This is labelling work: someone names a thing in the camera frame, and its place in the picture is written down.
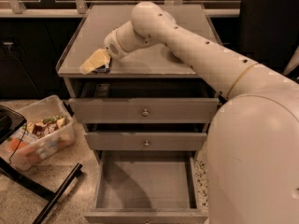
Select black office chair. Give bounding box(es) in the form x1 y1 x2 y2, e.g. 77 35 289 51
238 0 299 73

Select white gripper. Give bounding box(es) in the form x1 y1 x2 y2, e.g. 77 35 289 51
79 30 128 75

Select grey three-drawer cabinet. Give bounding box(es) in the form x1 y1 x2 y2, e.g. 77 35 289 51
55 4 234 224

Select black stand frame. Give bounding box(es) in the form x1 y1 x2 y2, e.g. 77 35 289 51
0 105 84 224

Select blue rxbar blueberry wrapper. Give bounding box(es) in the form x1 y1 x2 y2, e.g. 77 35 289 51
94 63 111 74

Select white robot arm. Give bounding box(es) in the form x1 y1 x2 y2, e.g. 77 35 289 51
104 2 299 224

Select grey middle drawer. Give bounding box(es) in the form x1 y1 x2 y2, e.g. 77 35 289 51
85 123 206 151

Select grey bottom drawer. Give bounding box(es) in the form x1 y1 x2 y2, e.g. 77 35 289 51
84 151 208 224

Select grey drawer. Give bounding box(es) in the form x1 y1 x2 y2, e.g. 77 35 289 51
69 79 219 124
85 123 206 151
84 151 208 224

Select grey top drawer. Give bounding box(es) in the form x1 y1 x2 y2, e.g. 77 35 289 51
69 79 219 124

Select dark item in top drawer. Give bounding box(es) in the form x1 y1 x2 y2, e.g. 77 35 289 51
94 84 109 98

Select clear plastic storage bin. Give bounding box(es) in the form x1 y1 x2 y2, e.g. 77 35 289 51
0 95 75 171

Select snack items in bin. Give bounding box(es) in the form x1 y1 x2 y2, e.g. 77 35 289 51
7 116 66 151

